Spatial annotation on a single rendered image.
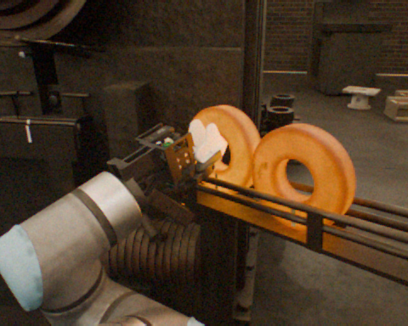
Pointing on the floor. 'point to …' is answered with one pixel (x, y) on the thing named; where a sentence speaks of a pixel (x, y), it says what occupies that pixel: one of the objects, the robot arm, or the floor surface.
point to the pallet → (278, 116)
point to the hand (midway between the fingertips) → (222, 140)
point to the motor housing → (156, 260)
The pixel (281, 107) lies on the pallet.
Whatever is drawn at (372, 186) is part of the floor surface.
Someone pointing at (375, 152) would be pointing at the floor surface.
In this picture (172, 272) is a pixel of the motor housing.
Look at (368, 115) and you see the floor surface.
